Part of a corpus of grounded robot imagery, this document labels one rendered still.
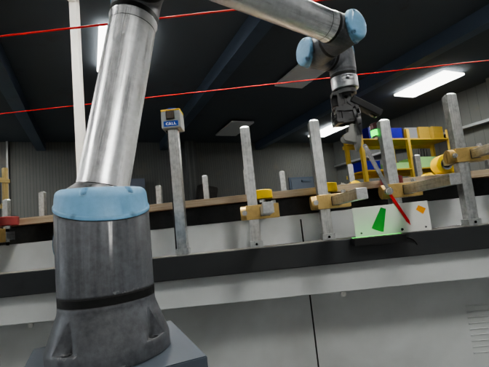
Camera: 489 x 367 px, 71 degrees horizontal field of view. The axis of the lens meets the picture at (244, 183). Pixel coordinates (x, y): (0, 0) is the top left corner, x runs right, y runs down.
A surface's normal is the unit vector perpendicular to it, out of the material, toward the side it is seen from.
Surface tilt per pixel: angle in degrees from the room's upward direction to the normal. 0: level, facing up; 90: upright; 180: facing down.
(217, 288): 90
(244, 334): 90
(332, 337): 90
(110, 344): 70
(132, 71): 93
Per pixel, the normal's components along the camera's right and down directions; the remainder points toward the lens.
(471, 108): -0.91, 0.04
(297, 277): -0.03, -0.11
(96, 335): 0.17, -0.46
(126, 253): 0.72, -0.15
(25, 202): 0.40, -0.15
